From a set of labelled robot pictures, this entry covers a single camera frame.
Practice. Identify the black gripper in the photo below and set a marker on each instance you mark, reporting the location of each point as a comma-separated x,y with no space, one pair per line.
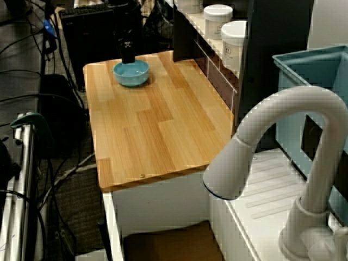
127,32

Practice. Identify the light blue bowl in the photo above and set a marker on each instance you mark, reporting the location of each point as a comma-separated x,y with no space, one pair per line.
130,80

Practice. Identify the black computer case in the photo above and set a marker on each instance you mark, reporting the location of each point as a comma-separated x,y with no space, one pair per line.
89,49

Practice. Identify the black upright panel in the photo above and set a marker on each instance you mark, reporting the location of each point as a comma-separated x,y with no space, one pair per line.
187,35

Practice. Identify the black floor box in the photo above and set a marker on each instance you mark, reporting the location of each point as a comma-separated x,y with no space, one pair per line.
62,114

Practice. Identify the white lidded jar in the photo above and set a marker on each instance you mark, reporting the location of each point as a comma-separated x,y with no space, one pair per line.
233,46
217,24

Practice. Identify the dark tall pillar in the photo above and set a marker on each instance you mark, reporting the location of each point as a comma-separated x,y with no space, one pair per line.
272,54

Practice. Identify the white toy kitchen sink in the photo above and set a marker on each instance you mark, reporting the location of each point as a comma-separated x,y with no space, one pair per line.
163,201

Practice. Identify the pale grey toy faucet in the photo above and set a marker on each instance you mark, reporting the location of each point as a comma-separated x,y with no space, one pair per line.
299,100

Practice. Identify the teal plastic bin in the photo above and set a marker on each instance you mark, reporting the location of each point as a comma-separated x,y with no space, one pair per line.
304,73

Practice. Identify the brown sink bottom board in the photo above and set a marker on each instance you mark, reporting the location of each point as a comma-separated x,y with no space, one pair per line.
174,242

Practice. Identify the aluminium frame rail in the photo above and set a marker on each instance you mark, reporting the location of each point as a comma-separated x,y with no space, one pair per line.
24,176

